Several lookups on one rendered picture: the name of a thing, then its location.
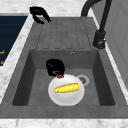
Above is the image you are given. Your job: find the yellow corn cob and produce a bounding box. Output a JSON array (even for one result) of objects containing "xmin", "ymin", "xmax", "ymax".
[{"xmin": 53, "ymin": 83, "xmax": 81, "ymax": 94}]

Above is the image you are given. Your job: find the white round plate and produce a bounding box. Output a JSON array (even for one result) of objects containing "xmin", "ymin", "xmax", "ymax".
[{"xmin": 48, "ymin": 73, "xmax": 85, "ymax": 107}]

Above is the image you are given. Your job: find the small red thing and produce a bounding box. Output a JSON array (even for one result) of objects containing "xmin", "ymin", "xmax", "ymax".
[{"xmin": 56, "ymin": 74, "xmax": 64, "ymax": 79}]

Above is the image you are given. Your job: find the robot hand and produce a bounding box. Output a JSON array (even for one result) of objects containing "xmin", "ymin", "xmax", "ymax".
[
  {"xmin": 29, "ymin": 6, "xmax": 52, "ymax": 25},
  {"xmin": 45, "ymin": 58, "xmax": 66, "ymax": 77}
]

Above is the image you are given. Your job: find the grey sink with draining board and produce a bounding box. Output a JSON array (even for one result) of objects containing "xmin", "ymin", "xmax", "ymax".
[{"xmin": 0, "ymin": 16, "xmax": 117, "ymax": 108}]

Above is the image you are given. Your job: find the black tap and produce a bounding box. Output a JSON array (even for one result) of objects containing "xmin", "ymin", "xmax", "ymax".
[{"xmin": 80, "ymin": 0, "xmax": 114, "ymax": 50}]

